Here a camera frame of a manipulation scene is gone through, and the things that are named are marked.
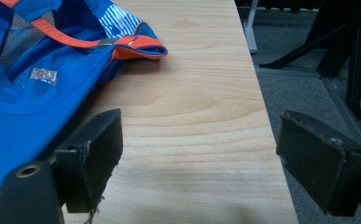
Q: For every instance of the blue and orange garment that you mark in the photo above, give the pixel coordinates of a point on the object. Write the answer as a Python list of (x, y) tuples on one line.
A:
[(41, 81)]

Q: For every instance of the white stand leg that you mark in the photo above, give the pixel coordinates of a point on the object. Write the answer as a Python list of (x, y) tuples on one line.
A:
[(250, 31)]

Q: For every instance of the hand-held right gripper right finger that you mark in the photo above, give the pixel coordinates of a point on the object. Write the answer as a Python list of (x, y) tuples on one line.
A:
[(315, 161)]

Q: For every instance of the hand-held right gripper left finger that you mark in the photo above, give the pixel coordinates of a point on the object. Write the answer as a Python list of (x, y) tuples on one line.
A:
[(88, 161)]

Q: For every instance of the black metal stand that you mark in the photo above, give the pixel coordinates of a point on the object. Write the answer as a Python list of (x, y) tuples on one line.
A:
[(336, 53)]

